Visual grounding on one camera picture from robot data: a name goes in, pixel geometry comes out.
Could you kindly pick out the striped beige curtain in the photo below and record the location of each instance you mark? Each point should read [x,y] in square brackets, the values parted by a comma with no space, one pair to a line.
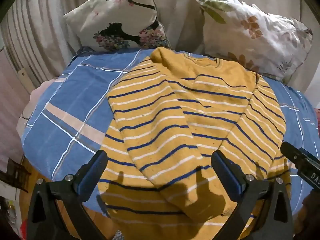
[37,39]

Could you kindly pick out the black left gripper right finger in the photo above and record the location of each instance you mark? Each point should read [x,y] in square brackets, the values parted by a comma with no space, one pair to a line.
[275,218]

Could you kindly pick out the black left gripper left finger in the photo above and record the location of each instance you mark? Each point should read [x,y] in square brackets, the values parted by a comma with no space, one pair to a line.
[44,217]

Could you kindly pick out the blue plaid bed sheet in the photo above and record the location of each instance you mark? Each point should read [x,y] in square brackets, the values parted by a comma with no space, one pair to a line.
[71,117]

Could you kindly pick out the yellow striped knit sweater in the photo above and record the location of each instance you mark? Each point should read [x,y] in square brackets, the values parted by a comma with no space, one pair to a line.
[170,113]

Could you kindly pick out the white pillow with leaf print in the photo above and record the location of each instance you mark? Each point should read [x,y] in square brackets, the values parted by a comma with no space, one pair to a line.
[271,45]

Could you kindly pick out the beige padded headboard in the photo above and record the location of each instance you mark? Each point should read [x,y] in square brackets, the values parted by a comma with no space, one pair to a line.
[183,22]

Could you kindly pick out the white pillow with tree print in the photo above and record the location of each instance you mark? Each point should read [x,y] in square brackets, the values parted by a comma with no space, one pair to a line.
[113,25]

